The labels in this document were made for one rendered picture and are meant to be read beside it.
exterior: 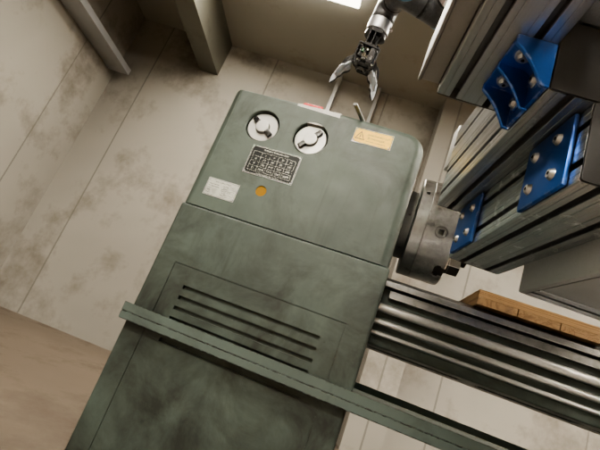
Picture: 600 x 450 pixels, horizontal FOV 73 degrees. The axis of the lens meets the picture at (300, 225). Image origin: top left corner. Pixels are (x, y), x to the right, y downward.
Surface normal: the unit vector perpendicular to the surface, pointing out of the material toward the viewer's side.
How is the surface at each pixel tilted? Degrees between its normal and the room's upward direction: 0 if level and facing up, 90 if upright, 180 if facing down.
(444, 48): 180
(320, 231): 90
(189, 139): 90
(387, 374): 90
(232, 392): 90
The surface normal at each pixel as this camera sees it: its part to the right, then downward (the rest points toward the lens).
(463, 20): -0.35, 0.90
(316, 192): -0.12, -0.32
